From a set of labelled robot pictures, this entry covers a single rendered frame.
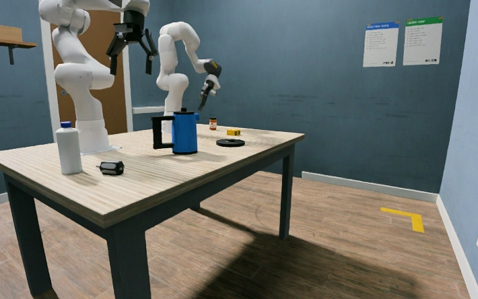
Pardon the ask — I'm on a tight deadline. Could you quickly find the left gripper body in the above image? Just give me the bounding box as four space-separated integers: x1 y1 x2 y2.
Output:
203 80 214 90

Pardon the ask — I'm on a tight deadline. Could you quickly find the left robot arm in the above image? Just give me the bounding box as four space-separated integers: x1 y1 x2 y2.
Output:
157 22 221 115

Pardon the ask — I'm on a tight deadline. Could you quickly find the black round disc with center stud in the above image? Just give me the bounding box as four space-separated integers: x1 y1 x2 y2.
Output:
216 139 245 147

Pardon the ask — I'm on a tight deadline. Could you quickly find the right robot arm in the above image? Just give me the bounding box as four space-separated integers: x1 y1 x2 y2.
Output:
38 0 150 152

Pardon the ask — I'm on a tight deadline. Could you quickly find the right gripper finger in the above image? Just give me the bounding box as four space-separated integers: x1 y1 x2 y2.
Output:
106 32 129 76
132 28 158 75

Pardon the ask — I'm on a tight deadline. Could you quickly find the white plastic bottle with blue cap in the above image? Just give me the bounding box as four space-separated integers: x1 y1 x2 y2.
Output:
56 122 83 175

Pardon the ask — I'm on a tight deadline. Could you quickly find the small orange jar with dark lid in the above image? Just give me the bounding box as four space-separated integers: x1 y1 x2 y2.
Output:
209 117 217 131

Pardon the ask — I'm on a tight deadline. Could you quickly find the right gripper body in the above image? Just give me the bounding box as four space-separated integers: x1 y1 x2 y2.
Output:
123 10 145 44

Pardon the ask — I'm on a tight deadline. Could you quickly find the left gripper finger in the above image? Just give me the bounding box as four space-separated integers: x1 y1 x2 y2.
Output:
198 92 209 112
197 84 209 101

